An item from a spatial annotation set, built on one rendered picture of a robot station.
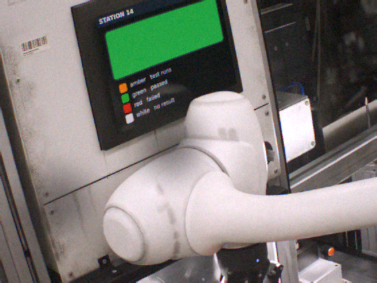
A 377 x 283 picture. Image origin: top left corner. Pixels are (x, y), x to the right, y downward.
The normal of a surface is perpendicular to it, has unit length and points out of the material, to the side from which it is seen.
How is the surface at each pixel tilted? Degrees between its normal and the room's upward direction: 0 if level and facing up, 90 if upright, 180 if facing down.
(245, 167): 86
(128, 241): 89
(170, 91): 90
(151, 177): 12
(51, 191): 90
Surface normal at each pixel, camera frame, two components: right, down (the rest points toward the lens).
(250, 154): 0.71, 0.01
